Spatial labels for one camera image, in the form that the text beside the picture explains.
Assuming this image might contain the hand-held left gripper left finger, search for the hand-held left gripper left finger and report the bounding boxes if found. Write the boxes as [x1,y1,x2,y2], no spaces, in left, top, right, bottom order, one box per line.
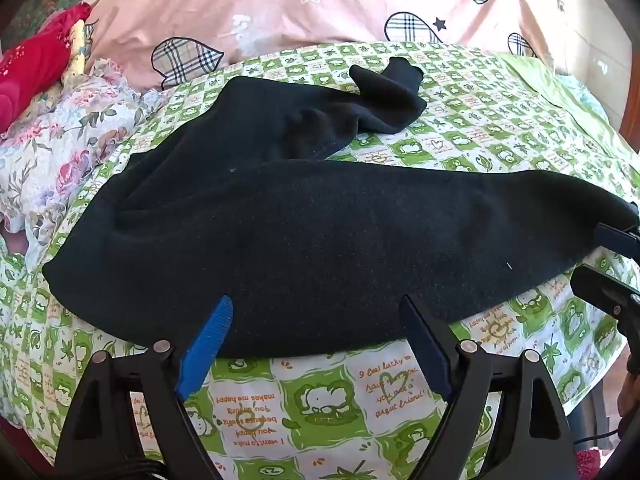
[54,294,235,480]

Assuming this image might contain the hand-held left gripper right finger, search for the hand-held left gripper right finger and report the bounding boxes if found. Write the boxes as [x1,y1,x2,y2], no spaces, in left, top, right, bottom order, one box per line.
[399,294,583,480]

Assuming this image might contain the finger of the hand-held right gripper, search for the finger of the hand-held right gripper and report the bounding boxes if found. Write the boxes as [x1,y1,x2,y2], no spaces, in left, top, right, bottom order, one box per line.
[570,262,640,322]
[594,202,640,257]

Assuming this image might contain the black pants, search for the black pants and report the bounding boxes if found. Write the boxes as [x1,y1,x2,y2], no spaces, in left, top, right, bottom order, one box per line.
[41,55,640,359]

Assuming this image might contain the green printed bed sheet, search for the green printed bed sheet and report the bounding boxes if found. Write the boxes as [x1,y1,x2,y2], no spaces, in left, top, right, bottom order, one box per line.
[0,40,640,480]

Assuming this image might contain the light green cloth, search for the light green cloth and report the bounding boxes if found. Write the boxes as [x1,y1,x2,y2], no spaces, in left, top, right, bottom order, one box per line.
[500,52,611,126]

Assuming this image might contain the floral ruffled pillow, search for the floral ruffled pillow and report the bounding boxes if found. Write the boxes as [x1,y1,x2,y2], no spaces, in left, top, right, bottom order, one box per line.
[0,57,166,261]

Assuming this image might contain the yellow floral cloth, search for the yellow floral cloth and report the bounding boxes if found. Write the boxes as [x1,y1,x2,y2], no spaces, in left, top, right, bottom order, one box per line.
[30,20,96,111]

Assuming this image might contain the red cloth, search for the red cloth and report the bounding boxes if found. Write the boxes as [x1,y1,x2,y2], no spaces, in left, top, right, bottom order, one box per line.
[0,2,93,133]

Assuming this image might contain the pink heart-print quilt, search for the pink heart-print quilt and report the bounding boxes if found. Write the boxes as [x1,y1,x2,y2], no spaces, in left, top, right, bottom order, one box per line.
[85,0,566,92]

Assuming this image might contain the black cable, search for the black cable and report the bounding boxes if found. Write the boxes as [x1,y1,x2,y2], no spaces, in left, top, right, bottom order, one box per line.
[574,422,623,447]

